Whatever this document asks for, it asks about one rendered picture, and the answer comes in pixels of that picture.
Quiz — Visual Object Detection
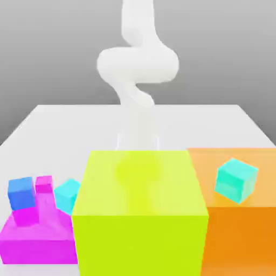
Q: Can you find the small cyan cube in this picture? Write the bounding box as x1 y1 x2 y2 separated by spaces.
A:
53 178 81 216

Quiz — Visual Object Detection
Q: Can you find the small magenta cube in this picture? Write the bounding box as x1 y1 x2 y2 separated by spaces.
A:
34 175 54 195

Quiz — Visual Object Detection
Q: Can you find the small turquoise cube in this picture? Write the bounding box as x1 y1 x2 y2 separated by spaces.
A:
214 157 259 205

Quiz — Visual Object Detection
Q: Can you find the small blue cube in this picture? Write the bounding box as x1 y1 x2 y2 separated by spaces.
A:
8 176 37 211

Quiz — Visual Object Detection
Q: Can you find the large yellow-green box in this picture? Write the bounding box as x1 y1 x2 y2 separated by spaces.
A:
71 150 209 276

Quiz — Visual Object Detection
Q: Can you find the large orange box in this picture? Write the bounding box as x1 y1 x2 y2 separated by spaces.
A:
187 147 276 276

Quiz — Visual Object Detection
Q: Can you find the large magenta box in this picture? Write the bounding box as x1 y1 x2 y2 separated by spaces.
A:
0 192 79 265

